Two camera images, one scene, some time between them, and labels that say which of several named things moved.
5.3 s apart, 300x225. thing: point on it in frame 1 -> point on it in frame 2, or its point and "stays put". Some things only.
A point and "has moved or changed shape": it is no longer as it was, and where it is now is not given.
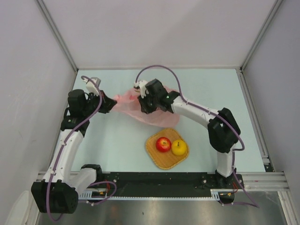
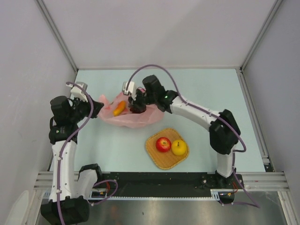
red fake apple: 163,144 stays put
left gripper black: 107,103 -> 97,107
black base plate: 164,183 stays put
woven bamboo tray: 165,160 stays put
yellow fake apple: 179,147 stays put
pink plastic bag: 130,104 has moved or changed shape
